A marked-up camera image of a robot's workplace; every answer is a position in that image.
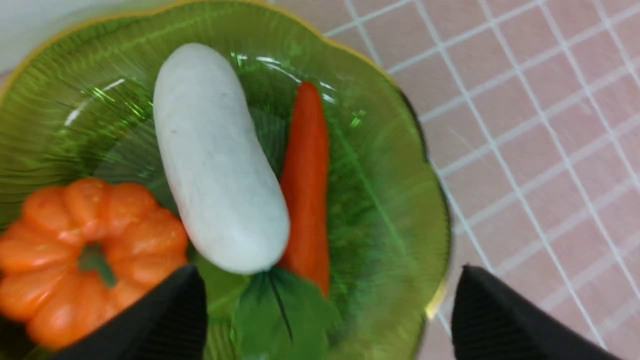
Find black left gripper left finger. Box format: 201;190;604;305
53;264;208;360

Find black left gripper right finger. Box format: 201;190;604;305
451;265;615;360

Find white radish with leaves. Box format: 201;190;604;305
153;43;339;360

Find orange pumpkin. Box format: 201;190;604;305
1;177;189;351

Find orange carrot with leaves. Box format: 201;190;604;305
279;82;330;297

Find green leaf-shaped plate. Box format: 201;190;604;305
1;0;451;360

